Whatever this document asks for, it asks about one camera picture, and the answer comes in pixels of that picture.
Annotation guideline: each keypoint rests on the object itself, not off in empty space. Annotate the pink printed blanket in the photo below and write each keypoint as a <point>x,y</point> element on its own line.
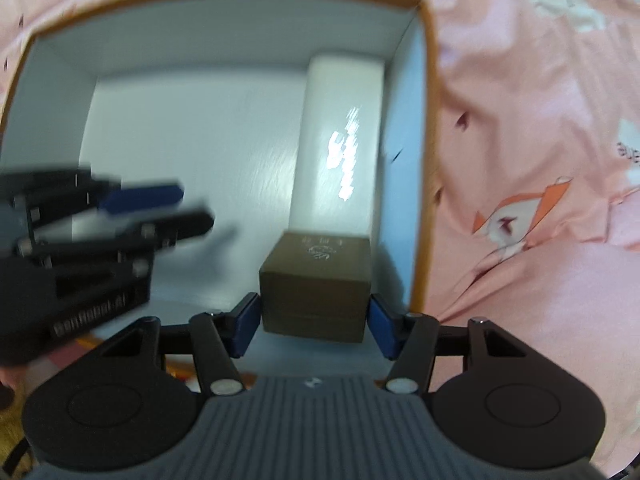
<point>525,135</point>

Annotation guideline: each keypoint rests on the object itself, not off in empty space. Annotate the white long box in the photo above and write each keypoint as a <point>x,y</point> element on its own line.
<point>340,135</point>

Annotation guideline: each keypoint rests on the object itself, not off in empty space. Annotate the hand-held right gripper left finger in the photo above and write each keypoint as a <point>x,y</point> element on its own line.
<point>245,325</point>

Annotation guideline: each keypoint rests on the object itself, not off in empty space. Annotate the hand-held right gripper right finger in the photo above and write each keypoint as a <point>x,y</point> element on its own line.
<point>382,327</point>

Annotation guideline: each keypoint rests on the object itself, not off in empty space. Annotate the orange cardboard box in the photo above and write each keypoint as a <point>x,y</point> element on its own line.
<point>200,150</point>

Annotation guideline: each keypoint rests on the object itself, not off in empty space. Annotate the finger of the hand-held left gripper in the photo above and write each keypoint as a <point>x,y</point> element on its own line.
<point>185,225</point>
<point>145,196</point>

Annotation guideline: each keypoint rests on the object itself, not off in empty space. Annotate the small dark brown box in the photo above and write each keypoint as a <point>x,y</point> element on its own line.
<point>315,285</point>

